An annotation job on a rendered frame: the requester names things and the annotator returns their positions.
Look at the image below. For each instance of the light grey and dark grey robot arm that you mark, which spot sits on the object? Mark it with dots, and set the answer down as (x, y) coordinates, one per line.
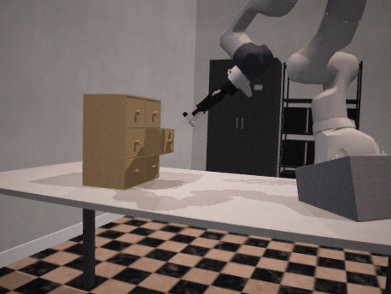
(318, 63)

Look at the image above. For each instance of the brown wooden drawer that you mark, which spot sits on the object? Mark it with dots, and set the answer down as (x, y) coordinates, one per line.
(151, 167)
(159, 141)
(133, 171)
(135, 112)
(134, 142)
(152, 114)

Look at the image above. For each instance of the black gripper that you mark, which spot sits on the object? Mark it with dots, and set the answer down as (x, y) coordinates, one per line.
(209, 101)

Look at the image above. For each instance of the tan wooden chest of drawers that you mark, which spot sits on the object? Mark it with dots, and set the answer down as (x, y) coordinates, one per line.
(104, 136)

